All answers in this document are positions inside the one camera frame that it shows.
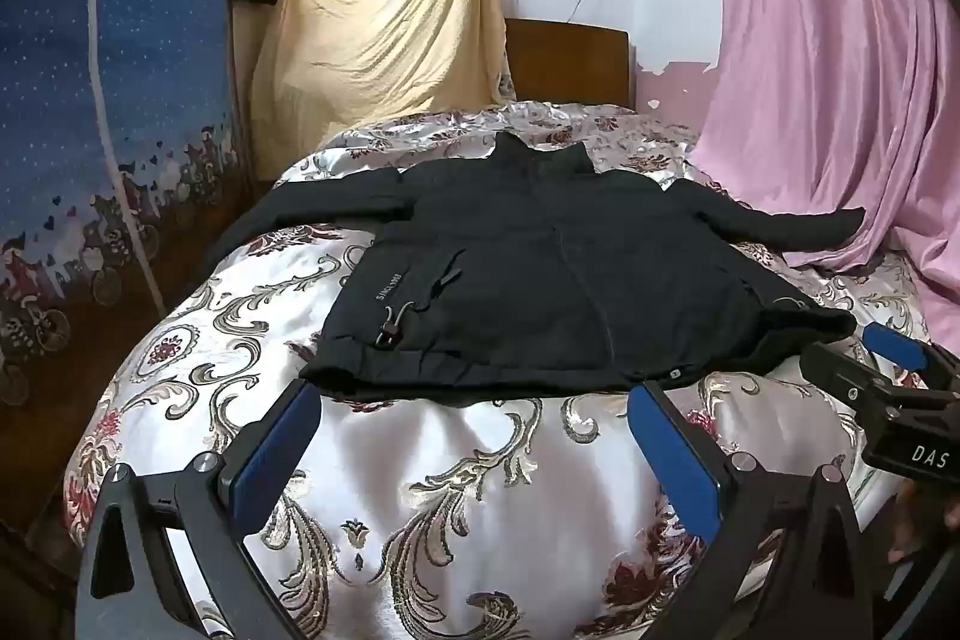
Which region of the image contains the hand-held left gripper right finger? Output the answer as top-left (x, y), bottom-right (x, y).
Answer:
top-left (626, 377), bottom-right (880, 640)

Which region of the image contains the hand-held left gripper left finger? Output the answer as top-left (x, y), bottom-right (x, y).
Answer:
top-left (75, 377), bottom-right (323, 640)

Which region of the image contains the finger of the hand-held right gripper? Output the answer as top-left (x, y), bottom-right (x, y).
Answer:
top-left (861, 321), bottom-right (960, 390)
top-left (798, 342), bottom-right (897, 412)

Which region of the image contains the black jacket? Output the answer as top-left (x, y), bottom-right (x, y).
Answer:
top-left (201, 131), bottom-right (867, 402)

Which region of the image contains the person's right hand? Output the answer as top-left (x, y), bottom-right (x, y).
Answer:
top-left (889, 479), bottom-right (960, 566)

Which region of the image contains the floral satin bedspread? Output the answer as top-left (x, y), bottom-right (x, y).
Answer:
top-left (61, 100), bottom-right (935, 640)

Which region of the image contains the pink curtain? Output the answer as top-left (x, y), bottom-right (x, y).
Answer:
top-left (686, 0), bottom-right (960, 348)

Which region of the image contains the blue printed curtain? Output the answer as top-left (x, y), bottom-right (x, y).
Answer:
top-left (0, 0), bottom-right (252, 408)

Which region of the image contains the wooden headboard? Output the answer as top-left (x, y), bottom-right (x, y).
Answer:
top-left (504, 17), bottom-right (632, 109)

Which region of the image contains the yellow hanging cloth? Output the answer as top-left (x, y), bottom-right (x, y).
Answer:
top-left (251, 0), bottom-right (518, 180)

